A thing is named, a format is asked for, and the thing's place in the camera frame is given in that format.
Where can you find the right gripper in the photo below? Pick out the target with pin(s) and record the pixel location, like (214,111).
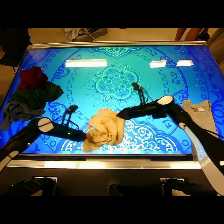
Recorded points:
(140,110)

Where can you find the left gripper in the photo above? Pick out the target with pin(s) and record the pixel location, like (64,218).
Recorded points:
(73,134)

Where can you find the pale yellow T-shirt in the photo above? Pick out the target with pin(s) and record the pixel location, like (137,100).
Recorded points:
(103,131)

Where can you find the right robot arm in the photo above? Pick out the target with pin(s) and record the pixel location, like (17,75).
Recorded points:
(196,133)

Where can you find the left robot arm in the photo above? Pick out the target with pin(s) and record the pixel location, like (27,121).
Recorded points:
(20,140)

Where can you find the dark green garment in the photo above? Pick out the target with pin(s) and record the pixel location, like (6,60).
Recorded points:
(40,95)

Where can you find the red garment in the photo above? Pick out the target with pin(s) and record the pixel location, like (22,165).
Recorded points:
(31,77)

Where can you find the silver frame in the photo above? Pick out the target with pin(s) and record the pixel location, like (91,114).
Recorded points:
(100,164)

